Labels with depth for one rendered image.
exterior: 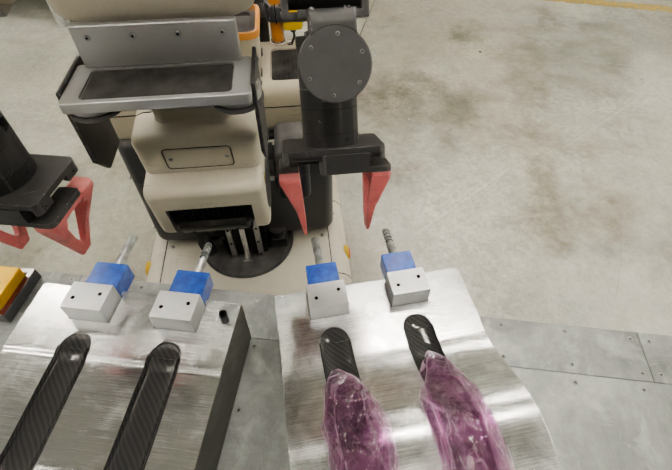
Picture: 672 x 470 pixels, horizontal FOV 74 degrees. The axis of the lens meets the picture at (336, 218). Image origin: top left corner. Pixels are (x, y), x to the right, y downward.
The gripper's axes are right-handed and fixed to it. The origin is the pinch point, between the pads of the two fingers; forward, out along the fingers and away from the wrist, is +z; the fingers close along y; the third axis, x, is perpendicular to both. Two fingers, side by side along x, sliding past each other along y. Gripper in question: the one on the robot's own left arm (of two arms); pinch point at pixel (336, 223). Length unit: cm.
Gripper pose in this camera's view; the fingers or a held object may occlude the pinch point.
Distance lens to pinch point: 49.5
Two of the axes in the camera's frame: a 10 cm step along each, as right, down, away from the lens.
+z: 0.6, 9.3, 3.8
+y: 9.9, -0.9, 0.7
